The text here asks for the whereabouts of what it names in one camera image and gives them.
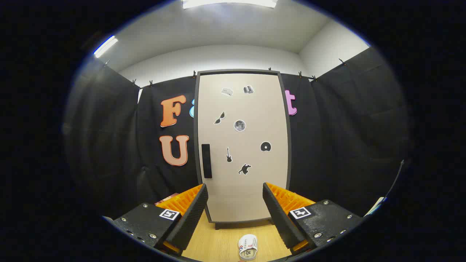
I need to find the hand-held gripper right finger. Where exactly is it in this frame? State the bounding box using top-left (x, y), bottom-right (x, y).
top-left (262, 182), bottom-right (364, 255)

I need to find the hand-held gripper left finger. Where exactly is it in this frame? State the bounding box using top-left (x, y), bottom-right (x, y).
top-left (112, 183), bottom-right (209, 255)

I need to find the white shoe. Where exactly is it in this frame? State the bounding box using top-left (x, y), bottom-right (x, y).
top-left (238, 234), bottom-right (258, 261)

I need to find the black door handle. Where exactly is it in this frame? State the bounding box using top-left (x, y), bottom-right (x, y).
top-left (201, 144), bottom-right (212, 179)

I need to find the beige shoe cabinet door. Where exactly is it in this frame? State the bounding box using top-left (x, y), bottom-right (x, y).
top-left (198, 74), bottom-right (289, 222)

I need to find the dark grey shoe cabinet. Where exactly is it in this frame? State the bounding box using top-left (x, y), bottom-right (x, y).
top-left (194, 69), bottom-right (292, 230)

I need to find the white object with green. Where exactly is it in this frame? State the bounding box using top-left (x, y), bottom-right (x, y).
top-left (364, 196), bottom-right (386, 217)

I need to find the black backdrop cloth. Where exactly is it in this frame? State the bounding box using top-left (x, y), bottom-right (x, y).
top-left (64, 47), bottom-right (414, 219)

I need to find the small ceiling light panel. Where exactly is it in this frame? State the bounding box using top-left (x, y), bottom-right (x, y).
top-left (94, 36), bottom-right (119, 58)

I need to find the large ceiling light panel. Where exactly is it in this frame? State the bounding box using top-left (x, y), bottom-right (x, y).
top-left (182, 0), bottom-right (278, 9)

